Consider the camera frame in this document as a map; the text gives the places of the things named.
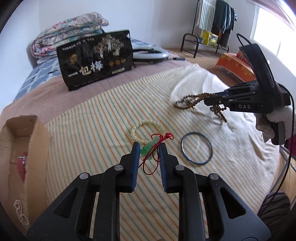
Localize green jade red-cord pendant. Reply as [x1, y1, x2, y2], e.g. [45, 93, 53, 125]
[138, 133, 174, 176]

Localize cream bead bracelet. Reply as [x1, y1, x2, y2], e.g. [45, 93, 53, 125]
[130, 118, 166, 145]

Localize brown wooden bead necklace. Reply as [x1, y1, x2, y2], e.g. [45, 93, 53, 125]
[173, 92, 228, 123]

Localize dark blue bangle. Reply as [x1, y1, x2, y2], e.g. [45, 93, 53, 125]
[181, 132, 213, 166]

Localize red strap wristwatch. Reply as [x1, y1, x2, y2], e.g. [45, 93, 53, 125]
[17, 152, 28, 182]

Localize white pearl necklace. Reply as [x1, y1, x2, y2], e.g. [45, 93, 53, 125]
[13, 199, 31, 231]

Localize white gloved right hand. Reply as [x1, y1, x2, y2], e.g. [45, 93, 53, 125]
[254, 105, 295, 143]

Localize orange cloth covered stool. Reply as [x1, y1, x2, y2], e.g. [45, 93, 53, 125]
[215, 53, 256, 82]

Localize boxes on orange stool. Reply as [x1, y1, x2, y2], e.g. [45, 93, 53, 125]
[236, 51, 247, 63]

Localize striped yellow towel blanket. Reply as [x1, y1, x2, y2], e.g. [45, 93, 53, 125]
[43, 63, 280, 241]

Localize yellow box on rack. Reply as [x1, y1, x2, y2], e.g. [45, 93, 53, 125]
[201, 30, 218, 47]

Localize black clothes rack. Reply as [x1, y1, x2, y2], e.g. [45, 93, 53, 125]
[180, 1, 229, 57]

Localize dark hanging clothes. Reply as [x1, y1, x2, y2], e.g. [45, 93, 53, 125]
[211, 1, 237, 48]

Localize striped hanging towel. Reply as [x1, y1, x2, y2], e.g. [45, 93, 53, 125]
[196, 0, 216, 32]

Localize brown bed blanket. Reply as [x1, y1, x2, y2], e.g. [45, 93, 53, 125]
[1, 60, 191, 126]

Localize black snack bag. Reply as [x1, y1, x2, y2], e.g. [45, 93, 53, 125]
[56, 30, 133, 91]

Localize open cardboard box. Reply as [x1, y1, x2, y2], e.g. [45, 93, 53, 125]
[1, 115, 51, 234]

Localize dark striped cloth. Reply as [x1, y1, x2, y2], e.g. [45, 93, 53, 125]
[257, 191, 290, 235]

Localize blue checked bed sheet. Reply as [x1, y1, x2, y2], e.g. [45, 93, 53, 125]
[14, 38, 153, 103]

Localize folded floral quilt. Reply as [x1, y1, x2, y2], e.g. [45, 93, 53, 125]
[31, 12, 109, 59]

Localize white ring light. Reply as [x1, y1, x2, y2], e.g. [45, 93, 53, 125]
[132, 45, 169, 62]

